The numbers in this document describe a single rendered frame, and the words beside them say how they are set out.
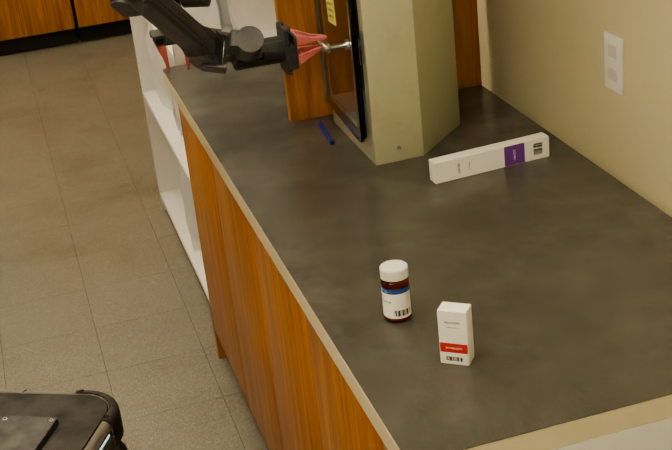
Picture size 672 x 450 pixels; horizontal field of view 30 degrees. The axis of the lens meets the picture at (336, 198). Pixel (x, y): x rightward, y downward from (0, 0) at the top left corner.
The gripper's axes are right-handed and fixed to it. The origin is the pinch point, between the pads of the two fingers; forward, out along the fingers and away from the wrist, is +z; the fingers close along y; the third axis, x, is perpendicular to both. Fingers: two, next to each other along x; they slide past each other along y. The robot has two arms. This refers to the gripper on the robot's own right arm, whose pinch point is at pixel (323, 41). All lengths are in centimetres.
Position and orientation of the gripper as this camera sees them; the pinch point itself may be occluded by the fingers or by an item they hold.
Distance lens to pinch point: 268.3
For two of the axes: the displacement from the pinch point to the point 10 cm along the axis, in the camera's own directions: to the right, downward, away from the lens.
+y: -0.9, -9.1, -4.0
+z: 9.5, -2.0, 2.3
